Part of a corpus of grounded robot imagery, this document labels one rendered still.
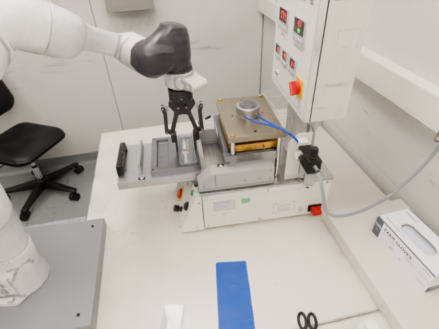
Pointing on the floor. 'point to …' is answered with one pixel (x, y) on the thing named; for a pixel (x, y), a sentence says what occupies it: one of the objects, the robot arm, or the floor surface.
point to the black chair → (31, 155)
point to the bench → (225, 251)
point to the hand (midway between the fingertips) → (185, 141)
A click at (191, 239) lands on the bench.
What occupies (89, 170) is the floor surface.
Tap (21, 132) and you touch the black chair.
